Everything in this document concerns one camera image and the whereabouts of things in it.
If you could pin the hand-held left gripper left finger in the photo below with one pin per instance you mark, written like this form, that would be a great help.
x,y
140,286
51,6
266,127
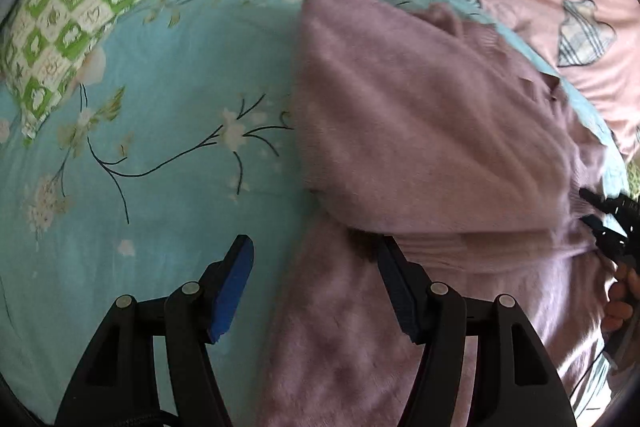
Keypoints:
x,y
235,287

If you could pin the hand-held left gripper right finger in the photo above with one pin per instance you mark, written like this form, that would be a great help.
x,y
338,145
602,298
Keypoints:
x,y
400,287

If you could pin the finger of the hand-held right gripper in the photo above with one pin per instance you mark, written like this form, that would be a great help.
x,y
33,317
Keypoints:
x,y
612,206
607,234

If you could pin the pink knit sweater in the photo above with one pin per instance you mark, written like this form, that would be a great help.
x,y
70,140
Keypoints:
x,y
425,132

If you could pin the person's right hand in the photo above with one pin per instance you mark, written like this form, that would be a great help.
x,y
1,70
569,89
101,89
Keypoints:
x,y
620,302

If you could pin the teal floral bedsheet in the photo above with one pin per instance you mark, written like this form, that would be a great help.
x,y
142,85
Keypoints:
x,y
175,82

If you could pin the green checkered pillow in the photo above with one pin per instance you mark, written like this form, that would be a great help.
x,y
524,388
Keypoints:
x,y
75,7

